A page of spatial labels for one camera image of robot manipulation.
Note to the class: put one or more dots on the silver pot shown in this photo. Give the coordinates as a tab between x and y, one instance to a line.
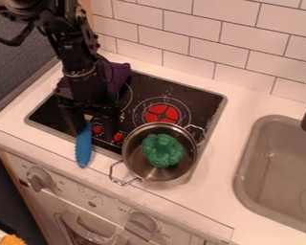
143	166

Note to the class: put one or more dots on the toy sink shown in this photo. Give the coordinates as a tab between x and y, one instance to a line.
279	172

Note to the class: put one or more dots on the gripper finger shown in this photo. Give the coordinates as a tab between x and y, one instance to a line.
109	125
71	118

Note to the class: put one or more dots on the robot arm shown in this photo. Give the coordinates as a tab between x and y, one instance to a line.
70	38

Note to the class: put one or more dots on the yellow toy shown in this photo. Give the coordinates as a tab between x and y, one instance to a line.
10	240

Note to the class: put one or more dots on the green toy broccoli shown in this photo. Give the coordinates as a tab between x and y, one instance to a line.
163	150

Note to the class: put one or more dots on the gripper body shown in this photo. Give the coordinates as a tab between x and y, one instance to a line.
88	92

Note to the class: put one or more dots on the toy stove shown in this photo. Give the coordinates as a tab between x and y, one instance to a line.
181	102

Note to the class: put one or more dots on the purple cloth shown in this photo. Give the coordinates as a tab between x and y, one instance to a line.
116	76

